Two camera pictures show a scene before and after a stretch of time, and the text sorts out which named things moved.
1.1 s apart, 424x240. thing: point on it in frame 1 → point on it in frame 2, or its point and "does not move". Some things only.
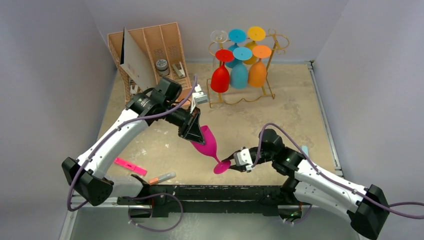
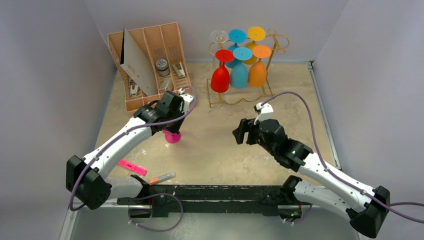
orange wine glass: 257,73 does not move
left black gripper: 190,129 → 175,129
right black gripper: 234,166 → 250,133
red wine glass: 220,81 does not move
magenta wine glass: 209,148 → 171,137
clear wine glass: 219,36 does not move
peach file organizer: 160,49 does not move
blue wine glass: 239,74 does not move
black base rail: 154,200 does not move
